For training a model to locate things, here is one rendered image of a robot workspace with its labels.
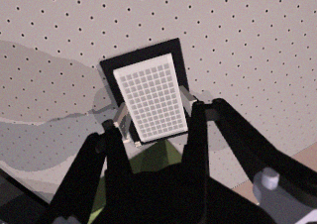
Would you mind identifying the white multi-well plate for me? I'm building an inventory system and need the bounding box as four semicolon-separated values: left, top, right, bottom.
113;54;188;142

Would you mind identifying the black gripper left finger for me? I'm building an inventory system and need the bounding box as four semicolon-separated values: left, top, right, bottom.
35;102;142;224

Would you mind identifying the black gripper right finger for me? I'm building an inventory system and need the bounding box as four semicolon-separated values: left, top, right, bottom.
171;85;317;224

